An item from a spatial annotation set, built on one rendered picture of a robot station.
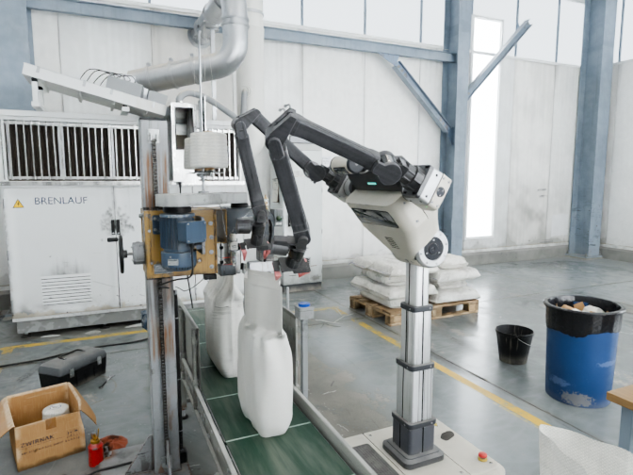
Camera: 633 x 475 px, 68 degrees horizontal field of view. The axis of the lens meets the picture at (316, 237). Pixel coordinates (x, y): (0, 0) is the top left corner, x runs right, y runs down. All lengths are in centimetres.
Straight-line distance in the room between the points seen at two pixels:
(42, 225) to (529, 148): 778
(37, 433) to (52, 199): 256
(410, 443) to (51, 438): 186
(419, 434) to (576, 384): 162
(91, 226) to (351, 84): 418
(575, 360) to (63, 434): 308
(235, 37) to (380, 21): 343
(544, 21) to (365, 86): 393
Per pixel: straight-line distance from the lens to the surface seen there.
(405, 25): 799
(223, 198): 224
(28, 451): 303
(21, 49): 601
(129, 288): 509
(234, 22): 481
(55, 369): 381
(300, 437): 218
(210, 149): 210
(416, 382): 213
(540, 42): 987
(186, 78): 485
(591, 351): 354
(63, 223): 500
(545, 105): 981
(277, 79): 680
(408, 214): 176
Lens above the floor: 148
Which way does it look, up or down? 7 degrees down
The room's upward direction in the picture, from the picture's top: straight up
